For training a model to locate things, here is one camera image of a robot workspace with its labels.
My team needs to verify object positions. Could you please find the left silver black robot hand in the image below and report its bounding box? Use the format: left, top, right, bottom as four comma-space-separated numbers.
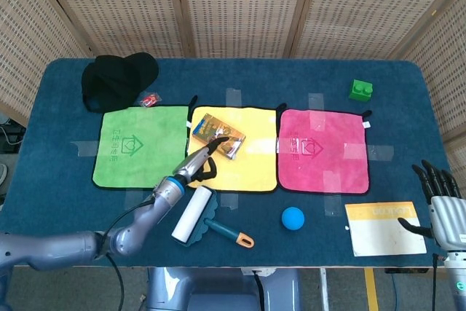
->
173, 138, 229, 184

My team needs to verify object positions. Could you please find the black baseball cap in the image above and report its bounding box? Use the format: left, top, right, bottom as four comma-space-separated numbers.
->
81, 52, 160, 114

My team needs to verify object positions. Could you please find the yellow white paper card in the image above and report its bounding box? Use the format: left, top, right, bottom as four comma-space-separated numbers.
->
344, 200, 427, 257

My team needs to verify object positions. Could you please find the red candy wrapper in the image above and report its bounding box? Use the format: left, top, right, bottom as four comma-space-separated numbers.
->
140, 92, 162, 108

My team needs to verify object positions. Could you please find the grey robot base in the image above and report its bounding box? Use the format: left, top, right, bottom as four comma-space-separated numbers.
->
145, 267, 303, 311

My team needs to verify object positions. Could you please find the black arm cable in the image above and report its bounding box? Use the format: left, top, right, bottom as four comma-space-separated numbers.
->
103, 197, 156, 311

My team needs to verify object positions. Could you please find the yellow cloth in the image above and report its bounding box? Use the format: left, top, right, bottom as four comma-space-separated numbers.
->
185, 102, 288, 193

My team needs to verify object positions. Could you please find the woven folding screen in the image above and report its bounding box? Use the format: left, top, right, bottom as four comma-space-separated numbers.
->
0, 0, 466, 144

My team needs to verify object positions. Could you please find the blue ball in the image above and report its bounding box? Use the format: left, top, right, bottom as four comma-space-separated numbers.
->
281, 206, 305, 231

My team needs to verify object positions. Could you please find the green toy building block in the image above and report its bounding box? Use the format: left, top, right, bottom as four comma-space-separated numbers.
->
348, 79, 374, 102

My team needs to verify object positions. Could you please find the green cloth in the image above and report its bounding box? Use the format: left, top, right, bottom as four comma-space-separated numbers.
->
91, 95, 199, 190

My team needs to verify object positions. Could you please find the snack packet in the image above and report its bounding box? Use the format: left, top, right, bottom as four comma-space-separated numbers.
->
191, 112, 247, 161

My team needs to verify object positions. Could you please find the black base cable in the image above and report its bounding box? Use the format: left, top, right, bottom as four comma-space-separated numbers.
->
253, 270, 265, 311

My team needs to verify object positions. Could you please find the white table leg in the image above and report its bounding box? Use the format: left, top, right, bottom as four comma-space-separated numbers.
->
319, 268, 328, 311

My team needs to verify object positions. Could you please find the teal lint roller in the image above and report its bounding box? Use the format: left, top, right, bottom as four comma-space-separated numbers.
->
171, 185, 256, 249

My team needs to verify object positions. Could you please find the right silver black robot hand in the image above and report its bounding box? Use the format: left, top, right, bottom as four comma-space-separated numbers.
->
398, 160, 466, 253

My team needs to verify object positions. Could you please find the pink cloth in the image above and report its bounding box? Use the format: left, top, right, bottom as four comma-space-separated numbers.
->
277, 108, 373, 195

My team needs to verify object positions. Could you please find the thin black cable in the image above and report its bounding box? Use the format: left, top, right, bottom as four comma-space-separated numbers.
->
432, 252, 439, 311

